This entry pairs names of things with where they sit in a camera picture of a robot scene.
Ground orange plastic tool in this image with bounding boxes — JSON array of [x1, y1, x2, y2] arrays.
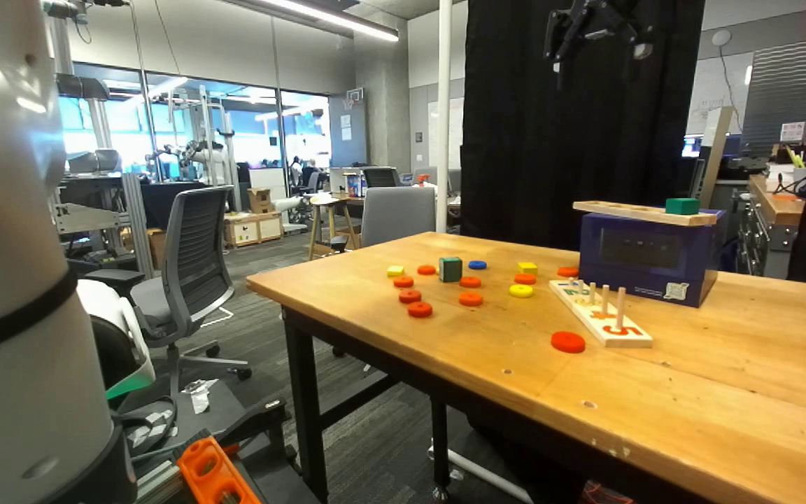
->
[[180, 436, 262, 504]]

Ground white peg board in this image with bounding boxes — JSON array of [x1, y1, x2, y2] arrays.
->
[[548, 278, 651, 348]]

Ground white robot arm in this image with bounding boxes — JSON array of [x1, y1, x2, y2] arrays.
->
[[0, 0, 138, 504]]

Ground yellow disc front left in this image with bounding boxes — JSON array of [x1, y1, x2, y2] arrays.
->
[[387, 267, 406, 278]]

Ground large red disc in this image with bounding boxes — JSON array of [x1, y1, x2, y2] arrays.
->
[[552, 331, 584, 352]]

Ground dark green toy cube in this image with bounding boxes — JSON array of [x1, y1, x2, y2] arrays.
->
[[438, 257, 461, 284]]

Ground grey office chair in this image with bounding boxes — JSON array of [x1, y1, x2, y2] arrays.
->
[[129, 187, 251, 391]]

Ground blue box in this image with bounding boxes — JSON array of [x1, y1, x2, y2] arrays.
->
[[580, 215, 716, 307]]

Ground black curtain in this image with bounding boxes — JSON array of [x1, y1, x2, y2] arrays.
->
[[461, 0, 704, 249]]

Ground blue disc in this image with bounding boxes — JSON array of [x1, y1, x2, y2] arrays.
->
[[466, 261, 490, 272]]

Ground grey chair back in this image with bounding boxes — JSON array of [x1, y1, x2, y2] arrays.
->
[[360, 187, 437, 247]]

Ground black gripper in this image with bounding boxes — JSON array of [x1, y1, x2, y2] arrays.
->
[[546, 0, 655, 74]]

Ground wooden plank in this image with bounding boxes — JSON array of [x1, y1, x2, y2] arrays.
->
[[571, 200, 718, 228]]

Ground yellow disc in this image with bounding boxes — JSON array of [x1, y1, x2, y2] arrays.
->
[[387, 267, 406, 278], [518, 261, 536, 274], [510, 284, 534, 299]]

